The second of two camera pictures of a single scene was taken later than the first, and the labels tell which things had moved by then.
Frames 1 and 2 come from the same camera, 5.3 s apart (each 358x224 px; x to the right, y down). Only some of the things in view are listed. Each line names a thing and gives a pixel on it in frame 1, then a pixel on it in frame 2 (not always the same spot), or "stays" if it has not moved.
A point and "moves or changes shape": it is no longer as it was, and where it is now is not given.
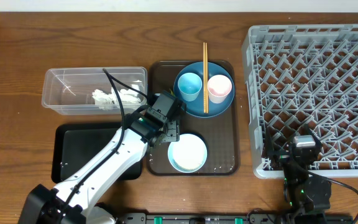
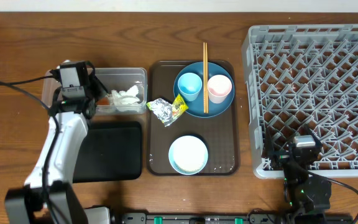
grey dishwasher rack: (324, 76) stays
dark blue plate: (196, 108) stays
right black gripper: (281, 156) stays
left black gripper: (176, 128) → (98, 86)
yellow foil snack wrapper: (171, 93) moves or changes shape
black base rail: (237, 218) stays
